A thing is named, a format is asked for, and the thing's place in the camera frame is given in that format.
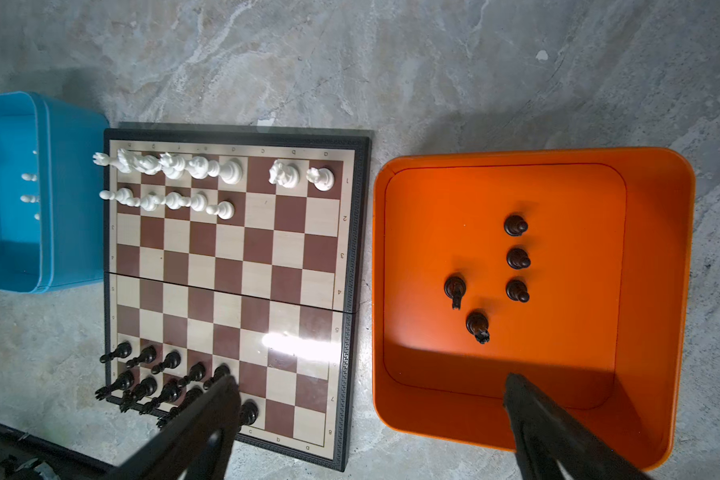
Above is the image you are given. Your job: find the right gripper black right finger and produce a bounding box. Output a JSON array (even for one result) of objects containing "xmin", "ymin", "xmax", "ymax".
[{"xmin": 503, "ymin": 373, "xmax": 649, "ymax": 479}]

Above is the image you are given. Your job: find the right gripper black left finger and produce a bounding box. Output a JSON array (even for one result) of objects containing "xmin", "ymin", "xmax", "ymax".
[{"xmin": 104, "ymin": 376, "xmax": 242, "ymax": 479}]

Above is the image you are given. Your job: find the black bishop piece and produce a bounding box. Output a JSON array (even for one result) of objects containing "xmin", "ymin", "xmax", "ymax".
[{"xmin": 239, "ymin": 399, "xmax": 259, "ymax": 427}]

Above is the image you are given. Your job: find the white knight piece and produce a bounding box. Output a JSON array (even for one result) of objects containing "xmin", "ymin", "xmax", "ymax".
[{"xmin": 269, "ymin": 159, "xmax": 300, "ymax": 189}]

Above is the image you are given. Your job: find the black rook in tray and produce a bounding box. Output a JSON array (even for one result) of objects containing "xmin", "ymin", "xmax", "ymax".
[{"xmin": 465, "ymin": 310, "xmax": 490, "ymax": 344}]

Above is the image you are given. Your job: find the black pawn in tray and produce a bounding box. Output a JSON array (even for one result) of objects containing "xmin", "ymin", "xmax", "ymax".
[
  {"xmin": 503, "ymin": 214, "xmax": 529, "ymax": 237},
  {"xmin": 506, "ymin": 247, "xmax": 531, "ymax": 270},
  {"xmin": 505, "ymin": 279, "xmax": 530, "ymax": 303}
]

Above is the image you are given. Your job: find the black knight in tray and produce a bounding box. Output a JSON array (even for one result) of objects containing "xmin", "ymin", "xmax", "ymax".
[{"xmin": 444, "ymin": 273, "xmax": 467, "ymax": 310}]

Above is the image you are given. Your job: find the orange plastic tray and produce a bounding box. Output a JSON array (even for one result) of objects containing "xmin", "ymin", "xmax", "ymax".
[{"xmin": 372, "ymin": 148, "xmax": 695, "ymax": 469}]

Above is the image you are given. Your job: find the folding chessboard brown cream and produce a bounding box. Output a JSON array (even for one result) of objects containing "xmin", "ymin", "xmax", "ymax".
[{"xmin": 97, "ymin": 128, "xmax": 371, "ymax": 471}]

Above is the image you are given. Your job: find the blue plastic tray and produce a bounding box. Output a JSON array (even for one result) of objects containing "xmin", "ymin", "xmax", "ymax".
[{"xmin": 0, "ymin": 91, "xmax": 109, "ymax": 294}]

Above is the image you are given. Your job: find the black front mounting rail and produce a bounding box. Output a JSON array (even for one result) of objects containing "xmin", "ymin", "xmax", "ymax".
[{"xmin": 0, "ymin": 424, "xmax": 114, "ymax": 479}]

